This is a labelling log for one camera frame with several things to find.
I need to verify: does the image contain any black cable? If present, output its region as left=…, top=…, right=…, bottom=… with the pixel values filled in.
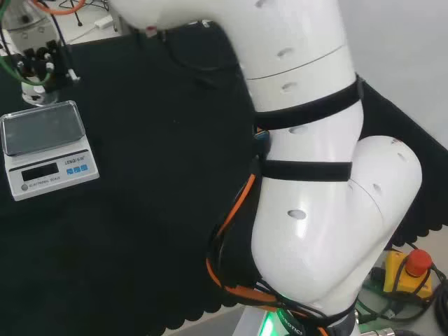
left=160, top=29, right=228, bottom=90

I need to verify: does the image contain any clear glass beaker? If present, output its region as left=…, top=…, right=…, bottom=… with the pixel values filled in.
left=20, top=80, right=48, bottom=106

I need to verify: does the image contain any white electronic balance steel pan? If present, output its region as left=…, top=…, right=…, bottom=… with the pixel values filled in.
left=0, top=99, right=101, bottom=202

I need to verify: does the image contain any orange cable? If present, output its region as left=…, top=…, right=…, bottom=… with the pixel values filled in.
left=205, top=170, right=334, bottom=336

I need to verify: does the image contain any black bench cloth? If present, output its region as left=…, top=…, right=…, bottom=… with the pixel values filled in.
left=0, top=21, right=448, bottom=330

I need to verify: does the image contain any yellow stop button red cap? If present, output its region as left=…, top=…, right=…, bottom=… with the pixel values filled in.
left=382, top=246, right=435, bottom=306

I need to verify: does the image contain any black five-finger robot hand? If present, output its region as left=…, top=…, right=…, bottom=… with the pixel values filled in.
left=15, top=38, right=83, bottom=95

